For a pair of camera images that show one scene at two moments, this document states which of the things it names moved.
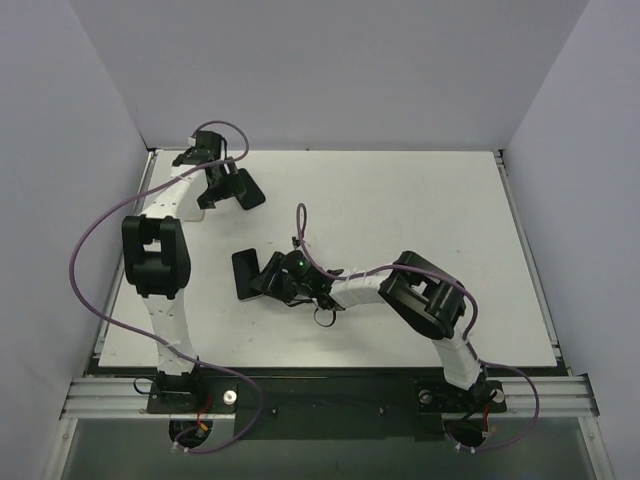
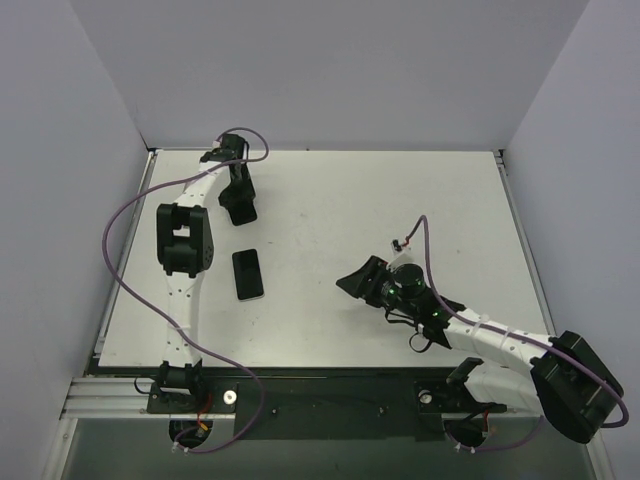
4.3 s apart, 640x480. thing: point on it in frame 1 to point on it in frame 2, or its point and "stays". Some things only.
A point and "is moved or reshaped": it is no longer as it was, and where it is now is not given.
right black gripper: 265,277 to 373,281
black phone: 246,270 stays
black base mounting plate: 327,403 stays
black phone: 253,196 is moved or reshaped
